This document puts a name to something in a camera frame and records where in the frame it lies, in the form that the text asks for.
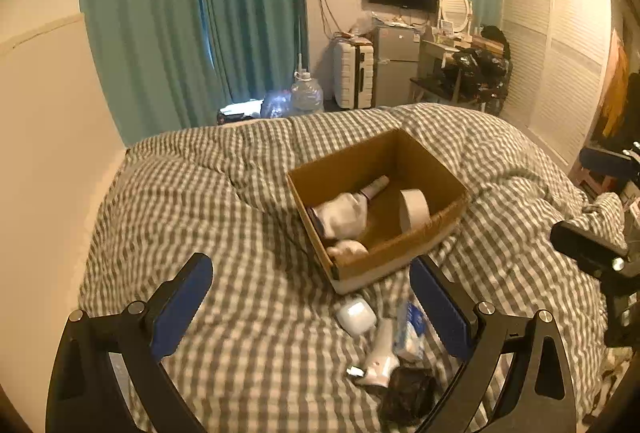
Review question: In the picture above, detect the black round container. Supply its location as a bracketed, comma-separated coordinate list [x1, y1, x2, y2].
[378, 366, 437, 427]

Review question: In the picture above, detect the blue white tissue pack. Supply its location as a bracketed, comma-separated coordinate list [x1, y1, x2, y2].
[393, 300, 427, 364]

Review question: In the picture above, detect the small white bottle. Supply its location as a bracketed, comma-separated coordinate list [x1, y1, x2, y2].
[346, 318, 400, 389]

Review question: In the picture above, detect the white tape roll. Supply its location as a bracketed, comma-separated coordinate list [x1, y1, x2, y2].
[399, 189, 431, 233]

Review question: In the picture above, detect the white earbuds case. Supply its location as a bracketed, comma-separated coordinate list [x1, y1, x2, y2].
[335, 297, 378, 338]

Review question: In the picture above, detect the white sock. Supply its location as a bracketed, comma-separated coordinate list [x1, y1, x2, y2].
[311, 192, 369, 240]
[326, 239, 369, 263]

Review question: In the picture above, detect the white cosmetic tube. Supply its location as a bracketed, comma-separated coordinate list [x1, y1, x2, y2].
[358, 175, 390, 202]

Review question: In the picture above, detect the white louvred wardrobe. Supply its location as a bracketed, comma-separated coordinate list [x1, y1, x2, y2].
[501, 0, 612, 172]

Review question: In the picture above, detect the black bags pile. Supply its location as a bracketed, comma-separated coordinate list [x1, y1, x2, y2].
[439, 26, 513, 115]

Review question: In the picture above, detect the dressing table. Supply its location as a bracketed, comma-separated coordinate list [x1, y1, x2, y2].
[409, 26, 512, 116]

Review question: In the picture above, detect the grey checked duvet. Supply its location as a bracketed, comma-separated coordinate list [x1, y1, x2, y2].
[79, 104, 624, 432]

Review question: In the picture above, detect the white oval mirror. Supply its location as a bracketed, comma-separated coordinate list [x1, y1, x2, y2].
[439, 0, 473, 33]

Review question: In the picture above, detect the brown cardboard box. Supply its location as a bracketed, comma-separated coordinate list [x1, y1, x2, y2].
[286, 128, 470, 294]

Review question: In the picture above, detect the grey mini fridge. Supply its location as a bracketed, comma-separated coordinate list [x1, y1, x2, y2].
[373, 26, 420, 107]

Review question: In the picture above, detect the white suitcase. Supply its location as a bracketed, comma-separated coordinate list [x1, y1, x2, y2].
[333, 37, 374, 110]

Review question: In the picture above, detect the clear water jug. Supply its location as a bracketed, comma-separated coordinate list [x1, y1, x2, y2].
[291, 55, 324, 115]

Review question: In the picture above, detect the clear plastic bag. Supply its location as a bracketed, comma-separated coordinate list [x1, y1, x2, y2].
[260, 89, 291, 119]

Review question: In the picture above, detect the teal curtain left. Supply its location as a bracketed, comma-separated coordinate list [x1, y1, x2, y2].
[79, 0, 308, 145]

